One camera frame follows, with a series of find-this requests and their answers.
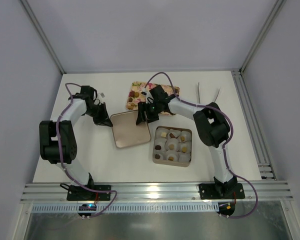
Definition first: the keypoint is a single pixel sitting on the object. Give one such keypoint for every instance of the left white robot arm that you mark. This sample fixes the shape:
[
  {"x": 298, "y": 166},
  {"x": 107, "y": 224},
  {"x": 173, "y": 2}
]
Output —
[{"x": 57, "y": 141}]

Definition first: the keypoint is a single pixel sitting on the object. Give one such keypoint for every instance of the tan round chocolate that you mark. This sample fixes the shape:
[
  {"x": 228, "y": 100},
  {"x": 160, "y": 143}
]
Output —
[{"x": 184, "y": 149}]

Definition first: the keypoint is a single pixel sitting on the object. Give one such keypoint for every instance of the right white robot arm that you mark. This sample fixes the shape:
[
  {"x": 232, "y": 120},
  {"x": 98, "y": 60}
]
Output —
[{"x": 212, "y": 127}]

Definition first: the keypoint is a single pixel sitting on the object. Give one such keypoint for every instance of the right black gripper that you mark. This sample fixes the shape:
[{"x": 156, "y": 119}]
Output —
[{"x": 147, "y": 113}]

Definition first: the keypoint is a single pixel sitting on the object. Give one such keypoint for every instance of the beige tin box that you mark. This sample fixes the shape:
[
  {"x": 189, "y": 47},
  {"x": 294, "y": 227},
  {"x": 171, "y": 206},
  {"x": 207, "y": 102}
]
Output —
[{"x": 180, "y": 159}]

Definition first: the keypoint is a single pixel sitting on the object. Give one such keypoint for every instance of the beige tin lid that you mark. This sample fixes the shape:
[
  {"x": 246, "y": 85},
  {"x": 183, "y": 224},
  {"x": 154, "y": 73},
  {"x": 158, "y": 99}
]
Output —
[{"x": 125, "y": 131}]

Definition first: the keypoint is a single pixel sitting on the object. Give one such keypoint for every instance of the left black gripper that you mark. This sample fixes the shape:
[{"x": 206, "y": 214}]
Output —
[{"x": 100, "y": 114}]

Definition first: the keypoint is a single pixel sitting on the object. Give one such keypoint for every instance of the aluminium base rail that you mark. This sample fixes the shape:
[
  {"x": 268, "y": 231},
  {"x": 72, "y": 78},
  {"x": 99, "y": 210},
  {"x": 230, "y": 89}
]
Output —
[{"x": 162, "y": 197}]

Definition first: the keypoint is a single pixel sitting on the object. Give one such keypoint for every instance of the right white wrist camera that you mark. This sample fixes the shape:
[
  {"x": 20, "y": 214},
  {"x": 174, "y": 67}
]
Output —
[{"x": 145, "y": 93}]

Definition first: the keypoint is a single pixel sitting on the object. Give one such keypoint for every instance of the beige heart chocolate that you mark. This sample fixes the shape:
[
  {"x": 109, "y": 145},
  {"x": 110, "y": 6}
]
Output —
[{"x": 171, "y": 146}]

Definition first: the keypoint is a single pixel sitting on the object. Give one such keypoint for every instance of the metal tongs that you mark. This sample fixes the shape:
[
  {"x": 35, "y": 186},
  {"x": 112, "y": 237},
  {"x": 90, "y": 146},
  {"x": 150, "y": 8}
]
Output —
[{"x": 206, "y": 94}]

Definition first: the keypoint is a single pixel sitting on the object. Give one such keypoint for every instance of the floral tray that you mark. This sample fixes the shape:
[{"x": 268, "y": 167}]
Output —
[{"x": 135, "y": 94}]

